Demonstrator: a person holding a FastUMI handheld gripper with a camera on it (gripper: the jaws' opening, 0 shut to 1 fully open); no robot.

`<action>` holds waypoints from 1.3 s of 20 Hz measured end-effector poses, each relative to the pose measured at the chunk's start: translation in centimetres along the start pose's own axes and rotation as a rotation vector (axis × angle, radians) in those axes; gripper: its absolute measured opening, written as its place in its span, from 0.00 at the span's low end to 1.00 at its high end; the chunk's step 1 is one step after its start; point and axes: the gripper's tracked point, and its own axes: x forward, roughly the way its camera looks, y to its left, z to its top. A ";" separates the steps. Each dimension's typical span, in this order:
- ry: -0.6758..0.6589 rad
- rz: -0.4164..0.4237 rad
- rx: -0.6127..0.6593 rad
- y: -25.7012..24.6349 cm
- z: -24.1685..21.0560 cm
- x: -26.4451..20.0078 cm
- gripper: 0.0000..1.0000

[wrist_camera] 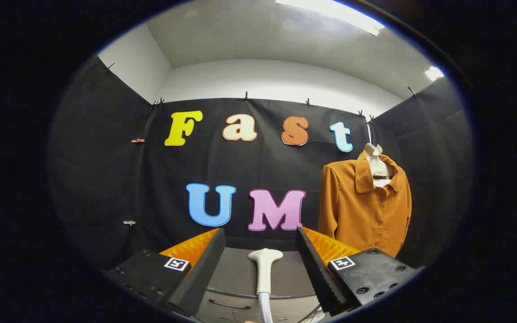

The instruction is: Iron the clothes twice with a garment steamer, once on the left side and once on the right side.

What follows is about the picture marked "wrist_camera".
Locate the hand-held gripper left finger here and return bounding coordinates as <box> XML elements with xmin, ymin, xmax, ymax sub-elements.
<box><xmin>105</xmin><ymin>227</ymin><xmax>227</xmax><ymax>318</ymax></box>

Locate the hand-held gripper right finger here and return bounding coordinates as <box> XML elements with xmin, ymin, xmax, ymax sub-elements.
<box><xmin>296</xmin><ymin>227</ymin><xmax>421</xmax><ymax>316</ymax></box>

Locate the brown button-up shirt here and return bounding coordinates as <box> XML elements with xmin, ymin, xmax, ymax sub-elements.
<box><xmin>318</xmin><ymin>150</ymin><xmax>412</xmax><ymax>258</ymax></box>

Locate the grey cabinet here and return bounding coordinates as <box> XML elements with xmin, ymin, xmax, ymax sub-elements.
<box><xmin>196</xmin><ymin>246</ymin><xmax>329</xmax><ymax>323</ymax></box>

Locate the black backdrop cloth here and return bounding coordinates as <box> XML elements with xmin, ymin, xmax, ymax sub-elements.
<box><xmin>48</xmin><ymin>56</ymin><xmax>474</xmax><ymax>272</ymax></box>

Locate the white mannequin torso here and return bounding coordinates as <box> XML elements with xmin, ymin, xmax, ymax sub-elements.
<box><xmin>365</xmin><ymin>143</ymin><xmax>396</xmax><ymax>188</ymax></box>

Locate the row of black clips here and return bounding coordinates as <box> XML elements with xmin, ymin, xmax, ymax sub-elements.
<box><xmin>104</xmin><ymin>63</ymin><xmax>418</xmax><ymax>124</ymax></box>

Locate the small ceiling light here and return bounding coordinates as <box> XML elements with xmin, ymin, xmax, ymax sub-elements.
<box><xmin>424</xmin><ymin>66</ymin><xmax>446</xmax><ymax>82</ymax></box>

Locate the long ceiling light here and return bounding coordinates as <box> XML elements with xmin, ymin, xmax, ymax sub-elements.
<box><xmin>276</xmin><ymin>0</ymin><xmax>385</xmax><ymax>37</ymax></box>

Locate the black cable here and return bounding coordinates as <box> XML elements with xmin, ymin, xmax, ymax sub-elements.
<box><xmin>297</xmin><ymin>304</ymin><xmax>323</xmax><ymax>323</ymax></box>

